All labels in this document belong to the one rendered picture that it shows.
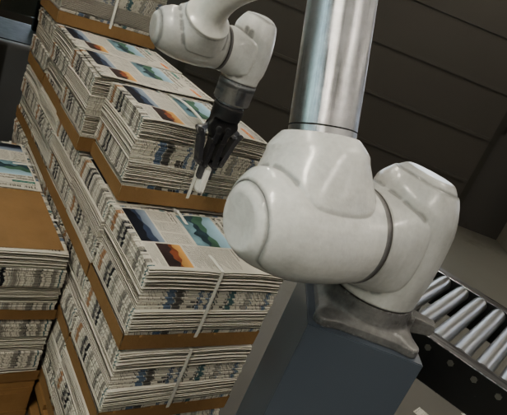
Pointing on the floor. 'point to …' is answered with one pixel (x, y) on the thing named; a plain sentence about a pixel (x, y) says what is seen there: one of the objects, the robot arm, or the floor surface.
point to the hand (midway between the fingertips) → (202, 178)
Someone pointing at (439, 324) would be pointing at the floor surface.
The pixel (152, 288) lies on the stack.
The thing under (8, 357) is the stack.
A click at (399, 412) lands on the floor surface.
